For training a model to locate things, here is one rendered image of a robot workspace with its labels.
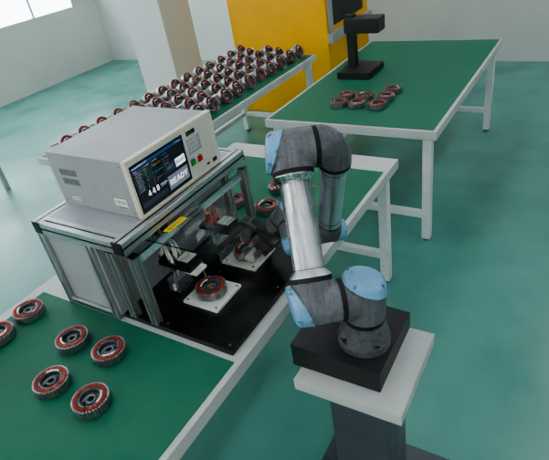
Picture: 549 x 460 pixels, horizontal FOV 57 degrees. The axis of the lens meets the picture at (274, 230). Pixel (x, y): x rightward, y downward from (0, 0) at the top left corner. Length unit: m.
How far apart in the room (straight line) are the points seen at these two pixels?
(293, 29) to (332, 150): 3.95
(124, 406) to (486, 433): 1.44
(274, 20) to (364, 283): 4.26
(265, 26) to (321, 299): 4.35
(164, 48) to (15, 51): 3.64
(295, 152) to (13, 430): 1.13
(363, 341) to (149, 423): 0.64
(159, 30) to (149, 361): 4.34
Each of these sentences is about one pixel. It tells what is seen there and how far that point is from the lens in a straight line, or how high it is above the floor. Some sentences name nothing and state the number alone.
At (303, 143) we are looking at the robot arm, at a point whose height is 1.36.
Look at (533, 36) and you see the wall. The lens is 6.56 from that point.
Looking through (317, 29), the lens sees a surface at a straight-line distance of 5.15.
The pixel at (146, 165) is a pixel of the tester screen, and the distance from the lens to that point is 1.66.
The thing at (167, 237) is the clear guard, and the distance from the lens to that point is 1.64.
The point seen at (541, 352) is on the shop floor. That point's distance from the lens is 2.69.
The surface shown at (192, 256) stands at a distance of 1.78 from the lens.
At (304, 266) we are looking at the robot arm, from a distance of 1.33.
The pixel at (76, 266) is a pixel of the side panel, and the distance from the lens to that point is 1.91.
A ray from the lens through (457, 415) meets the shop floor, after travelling 2.38.
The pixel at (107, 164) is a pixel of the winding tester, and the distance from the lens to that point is 1.66.
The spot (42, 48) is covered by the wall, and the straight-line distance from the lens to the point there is 9.08.
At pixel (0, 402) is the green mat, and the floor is 0.75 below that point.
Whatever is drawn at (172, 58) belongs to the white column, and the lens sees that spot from 5.61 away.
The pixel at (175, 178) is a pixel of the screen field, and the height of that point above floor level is 1.17.
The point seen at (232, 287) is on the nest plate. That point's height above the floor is 0.78.
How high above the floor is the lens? 1.90
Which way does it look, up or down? 33 degrees down
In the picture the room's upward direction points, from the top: 10 degrees counter-clockwise
